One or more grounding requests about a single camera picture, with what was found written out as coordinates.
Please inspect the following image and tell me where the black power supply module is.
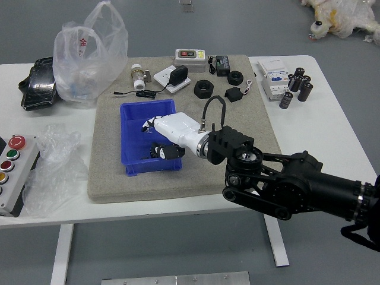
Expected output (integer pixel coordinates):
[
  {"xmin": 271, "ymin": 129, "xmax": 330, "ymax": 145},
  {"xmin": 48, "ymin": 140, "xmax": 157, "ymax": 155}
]
[{"xmin": 216, "ymin": 55, "xmax": 236, "ymax": 77}]

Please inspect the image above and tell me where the big black gear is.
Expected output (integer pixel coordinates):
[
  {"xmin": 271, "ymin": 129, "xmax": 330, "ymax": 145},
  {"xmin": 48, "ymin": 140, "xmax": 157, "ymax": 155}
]
[{"xmin": 148, "ymin": 142, "xmax": 161, "ymax": 162}]

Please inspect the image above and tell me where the small black module with wires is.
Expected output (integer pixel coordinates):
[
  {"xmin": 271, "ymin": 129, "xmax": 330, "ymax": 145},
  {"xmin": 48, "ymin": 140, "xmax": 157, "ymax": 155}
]
[{"xmin": 224, "ymin": 78, "xmax": 255, "ymax": 103}]

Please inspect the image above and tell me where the short black cable bundle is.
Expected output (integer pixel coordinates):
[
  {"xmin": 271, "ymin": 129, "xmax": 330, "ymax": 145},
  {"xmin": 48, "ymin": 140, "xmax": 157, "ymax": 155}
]
[{"xmin": 207, "ymin": 55, "xmax": 218, "ymax": 75}]

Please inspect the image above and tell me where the blue plastic bin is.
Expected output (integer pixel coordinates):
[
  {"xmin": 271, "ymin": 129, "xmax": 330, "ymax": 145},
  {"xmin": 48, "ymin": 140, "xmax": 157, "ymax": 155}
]
[{"xmin": 119, "ymin": 99, "xmax": 183, "ymax": 176}]

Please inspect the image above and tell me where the brass valve with white ends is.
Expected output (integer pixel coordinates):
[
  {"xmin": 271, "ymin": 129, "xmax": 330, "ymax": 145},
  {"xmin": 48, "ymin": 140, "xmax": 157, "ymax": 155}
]
[{"xmin": 129, "ymin": 64, "xmax": 153, "ymax": 91}]

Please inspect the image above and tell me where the black power adapter with cord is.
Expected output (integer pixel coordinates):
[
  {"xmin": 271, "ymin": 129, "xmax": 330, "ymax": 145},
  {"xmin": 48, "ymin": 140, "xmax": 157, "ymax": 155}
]
[{"xmin": 110, "ymin": 65, "xmax": 189, "ymax": 99}]

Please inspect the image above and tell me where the grey-brown foam mat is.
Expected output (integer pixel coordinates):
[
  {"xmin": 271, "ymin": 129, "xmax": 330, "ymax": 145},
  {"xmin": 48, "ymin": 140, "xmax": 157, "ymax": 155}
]
[{"xmin": 87, "ymin": 54, "xmax": 283, "ymax": 204}]

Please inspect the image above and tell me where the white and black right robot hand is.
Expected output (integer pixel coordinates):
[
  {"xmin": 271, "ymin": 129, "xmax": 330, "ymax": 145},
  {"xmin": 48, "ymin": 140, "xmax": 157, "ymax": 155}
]
[{"xmin": 140, "ymin": 112, "xmax": 208, "ymax": 162}]

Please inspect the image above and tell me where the black plastic tray stack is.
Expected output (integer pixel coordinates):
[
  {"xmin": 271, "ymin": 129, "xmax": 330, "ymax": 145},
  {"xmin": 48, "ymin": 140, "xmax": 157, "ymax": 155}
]
[{"xmin": 18, "ymin": 57, "xmax": 62, "ymax": 112}]

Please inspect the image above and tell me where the white wall socket plate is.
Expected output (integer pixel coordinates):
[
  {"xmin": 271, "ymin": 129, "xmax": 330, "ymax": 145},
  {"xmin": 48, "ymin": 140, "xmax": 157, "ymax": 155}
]
[{"xmin": 153, "ymin": 65, "xmax": 192, "ymax": 94}]

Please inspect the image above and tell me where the big black hex nut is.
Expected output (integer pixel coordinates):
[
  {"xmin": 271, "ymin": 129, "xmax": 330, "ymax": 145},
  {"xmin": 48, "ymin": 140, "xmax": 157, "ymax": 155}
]
[{"xmin": 194, "ymin": 79, "xmax": 215, "ymax": 99}]

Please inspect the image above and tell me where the small black hex nut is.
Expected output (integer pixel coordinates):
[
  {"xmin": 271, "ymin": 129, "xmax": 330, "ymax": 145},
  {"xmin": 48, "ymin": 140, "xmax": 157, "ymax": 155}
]
[{"xmin": 227, "ymin": 70, "xmax": 245, "ymax": 87}]

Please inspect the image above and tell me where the white table leg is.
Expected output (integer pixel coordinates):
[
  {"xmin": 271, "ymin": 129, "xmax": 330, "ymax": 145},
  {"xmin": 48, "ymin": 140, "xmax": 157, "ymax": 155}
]
[
  {"xmin": 50, "ymin": 223, "xmax": 75, "ymax": 285},
  {"xmin": 261, "ymin": 212, "xmax": 290, "ymax": 267}
]

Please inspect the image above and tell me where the grey control box with buttons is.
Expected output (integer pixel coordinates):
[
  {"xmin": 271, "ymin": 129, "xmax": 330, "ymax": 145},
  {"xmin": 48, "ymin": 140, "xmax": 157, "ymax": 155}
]
[{"xmin": 0, "ymin": 135, "xmax": 41, "ymax": 218}]

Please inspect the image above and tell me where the grey push-button switch box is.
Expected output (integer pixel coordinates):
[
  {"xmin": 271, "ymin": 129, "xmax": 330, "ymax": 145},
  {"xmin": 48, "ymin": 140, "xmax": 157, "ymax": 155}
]
[{"xmin": 173, "ymin": 48, "xmax": 208, "ymax": 74}]

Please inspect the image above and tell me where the white circuit breaker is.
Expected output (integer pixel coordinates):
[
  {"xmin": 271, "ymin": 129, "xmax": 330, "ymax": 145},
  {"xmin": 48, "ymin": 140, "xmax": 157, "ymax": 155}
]
[{"xmin": 256, "ymin": 58, "xmax": 293, "ymax": 103}]

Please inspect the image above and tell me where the plush toy in plastic wrap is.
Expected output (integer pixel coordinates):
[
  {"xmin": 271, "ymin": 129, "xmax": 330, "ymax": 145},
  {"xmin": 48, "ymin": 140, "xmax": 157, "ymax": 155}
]
[{"xmin": 299, "ymin": 0, "xmax": 380, "ymax": 46}]

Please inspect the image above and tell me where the white translucent plastic bag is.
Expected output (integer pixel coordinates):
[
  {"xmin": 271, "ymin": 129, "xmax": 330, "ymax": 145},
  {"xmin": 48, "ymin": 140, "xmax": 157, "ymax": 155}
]
[{"xmin": 52, "ymin": 1, "xmax": 129, "ymax": 109}]

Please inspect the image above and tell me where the clear bubble wrap bag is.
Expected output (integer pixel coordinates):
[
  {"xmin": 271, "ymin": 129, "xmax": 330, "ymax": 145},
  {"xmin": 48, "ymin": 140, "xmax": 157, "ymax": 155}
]
[{"xmin": 22, "ymin": 123, "xmax": 90, "ymax": 219}]

